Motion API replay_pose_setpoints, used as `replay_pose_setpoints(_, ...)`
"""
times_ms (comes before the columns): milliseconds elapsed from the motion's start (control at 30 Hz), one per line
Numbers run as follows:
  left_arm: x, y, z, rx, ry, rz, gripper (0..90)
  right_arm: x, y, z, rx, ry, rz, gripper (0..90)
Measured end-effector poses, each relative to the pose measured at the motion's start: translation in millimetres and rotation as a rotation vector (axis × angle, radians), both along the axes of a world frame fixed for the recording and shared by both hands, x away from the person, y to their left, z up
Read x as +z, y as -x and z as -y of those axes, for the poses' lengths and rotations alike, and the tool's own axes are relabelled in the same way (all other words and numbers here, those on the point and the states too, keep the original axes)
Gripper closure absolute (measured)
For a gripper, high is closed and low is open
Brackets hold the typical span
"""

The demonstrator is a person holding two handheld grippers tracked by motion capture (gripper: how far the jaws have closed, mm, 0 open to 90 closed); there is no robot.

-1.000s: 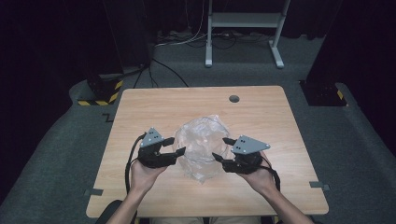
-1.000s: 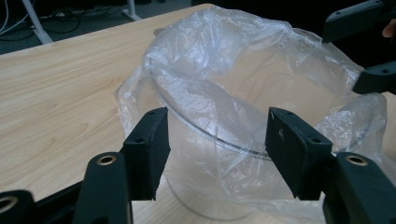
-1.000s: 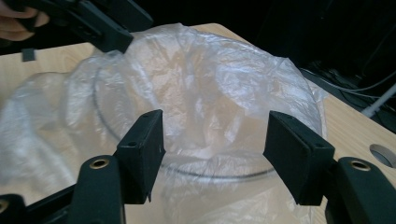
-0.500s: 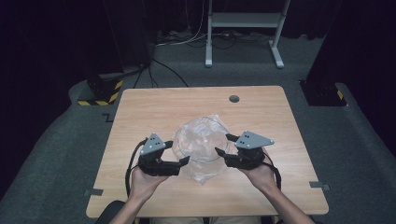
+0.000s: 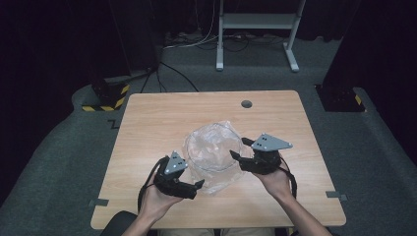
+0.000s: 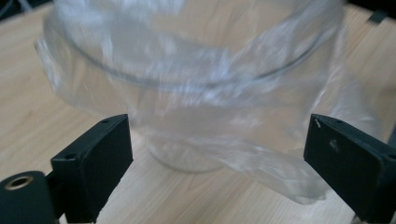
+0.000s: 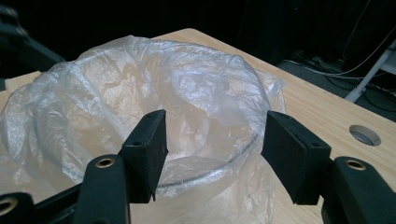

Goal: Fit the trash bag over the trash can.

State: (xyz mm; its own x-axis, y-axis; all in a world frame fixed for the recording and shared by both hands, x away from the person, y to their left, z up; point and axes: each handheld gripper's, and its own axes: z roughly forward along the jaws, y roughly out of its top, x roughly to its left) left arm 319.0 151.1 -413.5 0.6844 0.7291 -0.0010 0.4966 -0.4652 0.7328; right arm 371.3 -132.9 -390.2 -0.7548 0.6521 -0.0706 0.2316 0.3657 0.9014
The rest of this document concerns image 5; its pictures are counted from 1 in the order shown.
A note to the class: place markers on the black yellow striped base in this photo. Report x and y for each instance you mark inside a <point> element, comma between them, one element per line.
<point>339,98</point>
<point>109,93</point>

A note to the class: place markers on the black upright panel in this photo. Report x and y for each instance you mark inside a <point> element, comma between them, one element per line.
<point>137,36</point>

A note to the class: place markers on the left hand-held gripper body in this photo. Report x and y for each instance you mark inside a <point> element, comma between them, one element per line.
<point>173,183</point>

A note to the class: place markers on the person's right hand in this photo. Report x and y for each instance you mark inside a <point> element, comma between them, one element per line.
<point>278,183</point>

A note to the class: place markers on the person's left hand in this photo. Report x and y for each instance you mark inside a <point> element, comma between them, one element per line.
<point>155,203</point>

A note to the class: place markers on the clear plastic bag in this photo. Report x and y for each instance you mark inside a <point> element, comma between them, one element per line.
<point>213,147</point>

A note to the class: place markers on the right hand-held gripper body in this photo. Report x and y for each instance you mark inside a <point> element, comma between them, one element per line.
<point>265,157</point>

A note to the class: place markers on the grey metal stand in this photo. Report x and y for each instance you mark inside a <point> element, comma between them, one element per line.
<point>259,20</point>

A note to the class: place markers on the grey table edge bracket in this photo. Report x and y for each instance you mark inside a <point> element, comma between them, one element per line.
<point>336,195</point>
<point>98,202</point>

